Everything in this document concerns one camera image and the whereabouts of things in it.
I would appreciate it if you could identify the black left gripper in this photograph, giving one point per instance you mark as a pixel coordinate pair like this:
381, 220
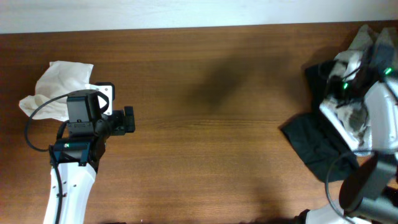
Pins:
128, 117

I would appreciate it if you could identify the black garment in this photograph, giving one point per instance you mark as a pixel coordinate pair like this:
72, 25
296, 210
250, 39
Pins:
314, 139

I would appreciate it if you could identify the khaki beige shorts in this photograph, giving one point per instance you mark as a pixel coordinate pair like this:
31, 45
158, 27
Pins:
362, 40

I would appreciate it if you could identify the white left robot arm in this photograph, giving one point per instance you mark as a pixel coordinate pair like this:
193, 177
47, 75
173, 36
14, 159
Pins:
79, 146

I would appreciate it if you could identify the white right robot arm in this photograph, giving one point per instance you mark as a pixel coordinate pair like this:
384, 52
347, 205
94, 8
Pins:
350, 135

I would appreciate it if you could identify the white crumpled cloth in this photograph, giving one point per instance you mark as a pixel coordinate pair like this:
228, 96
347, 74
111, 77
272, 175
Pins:
60, 78

